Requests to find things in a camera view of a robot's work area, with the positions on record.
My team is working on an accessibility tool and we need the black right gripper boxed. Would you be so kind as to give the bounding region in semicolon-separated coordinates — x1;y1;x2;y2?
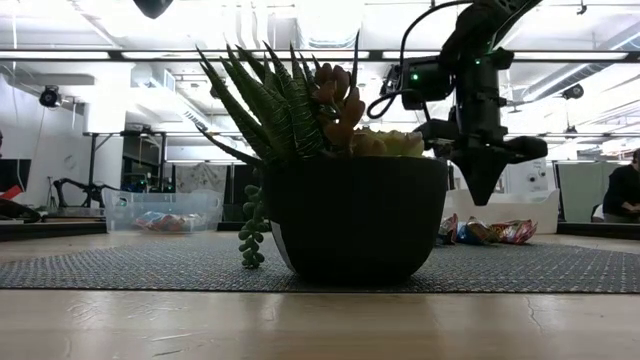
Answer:
414;107;550;206

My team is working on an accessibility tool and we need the red green granola bar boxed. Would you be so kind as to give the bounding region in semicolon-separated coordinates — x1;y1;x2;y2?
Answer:
489;218;539;245

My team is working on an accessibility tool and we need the white kiosk panel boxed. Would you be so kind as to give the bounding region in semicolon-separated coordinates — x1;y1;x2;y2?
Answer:
502;149;549;194

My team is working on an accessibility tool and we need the white plastic bin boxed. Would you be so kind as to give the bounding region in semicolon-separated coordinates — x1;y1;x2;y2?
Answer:
443;188;561;236

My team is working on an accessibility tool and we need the grey green partition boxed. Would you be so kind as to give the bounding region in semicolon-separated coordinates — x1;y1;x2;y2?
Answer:
555;160;640;225

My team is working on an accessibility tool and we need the black plant pot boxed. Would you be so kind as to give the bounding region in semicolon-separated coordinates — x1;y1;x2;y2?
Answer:
263;155;449;286

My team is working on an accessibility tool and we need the person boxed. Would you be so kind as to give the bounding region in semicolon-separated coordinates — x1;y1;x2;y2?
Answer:
591;148;640;225

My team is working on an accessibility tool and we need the artificial succulent plant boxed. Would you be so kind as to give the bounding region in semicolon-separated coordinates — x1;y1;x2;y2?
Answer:
194;29;426;270

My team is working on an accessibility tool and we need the clear plastic bin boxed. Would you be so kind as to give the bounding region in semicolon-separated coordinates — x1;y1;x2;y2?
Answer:
103;188;225;234

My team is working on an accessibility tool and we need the grey woven placemat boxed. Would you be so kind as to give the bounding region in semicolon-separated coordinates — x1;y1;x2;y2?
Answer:
0;241;640;294

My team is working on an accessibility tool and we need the background black stand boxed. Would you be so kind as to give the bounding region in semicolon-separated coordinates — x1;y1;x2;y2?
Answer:
82;130;169;209

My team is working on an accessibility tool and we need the background black monitor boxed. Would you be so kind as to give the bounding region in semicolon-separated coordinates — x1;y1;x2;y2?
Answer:
0;158;32;194

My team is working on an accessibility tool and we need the black hanging camera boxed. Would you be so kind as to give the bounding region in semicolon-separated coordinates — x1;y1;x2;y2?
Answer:
378;63;405;100

